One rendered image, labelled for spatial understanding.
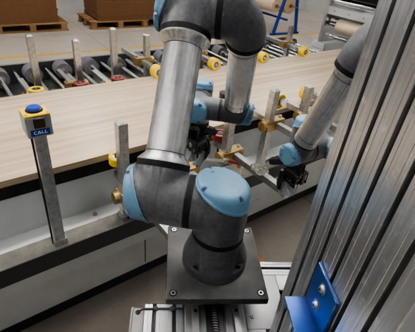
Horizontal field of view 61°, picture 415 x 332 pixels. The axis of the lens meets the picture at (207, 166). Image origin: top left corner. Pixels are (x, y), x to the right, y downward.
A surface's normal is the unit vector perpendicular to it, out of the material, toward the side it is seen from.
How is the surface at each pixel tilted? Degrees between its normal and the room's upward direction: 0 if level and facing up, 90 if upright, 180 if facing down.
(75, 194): 90
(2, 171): 0
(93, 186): 90
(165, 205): 68
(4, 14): 90
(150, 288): 0
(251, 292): 0
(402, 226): 90
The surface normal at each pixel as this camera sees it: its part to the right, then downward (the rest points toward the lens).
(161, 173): 0.04, -0.07
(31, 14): 0.57, 0.50
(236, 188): 0.22, -0.80
